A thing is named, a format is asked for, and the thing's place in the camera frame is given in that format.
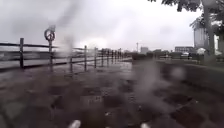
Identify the checkered stone tile path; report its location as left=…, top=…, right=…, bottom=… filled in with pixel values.
left=0, top=59, right=224, bottom=128

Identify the robot's own part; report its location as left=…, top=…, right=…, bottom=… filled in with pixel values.
left=68, top=119, right=81, bottom=128
left=140, top=122, right=150, bottom=128

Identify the building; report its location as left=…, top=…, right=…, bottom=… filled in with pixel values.
left=193, top=26, right=224, bottom=56

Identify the row of trees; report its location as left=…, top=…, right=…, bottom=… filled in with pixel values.
left=148, top=0, right=224, bottom=64

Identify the dark wooden rail fence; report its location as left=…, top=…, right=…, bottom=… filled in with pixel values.
left=0, top=37, right=133, bottom=73

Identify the round sign on post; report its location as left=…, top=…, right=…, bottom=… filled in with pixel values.
left=43, top=27, right=57, bottom=72

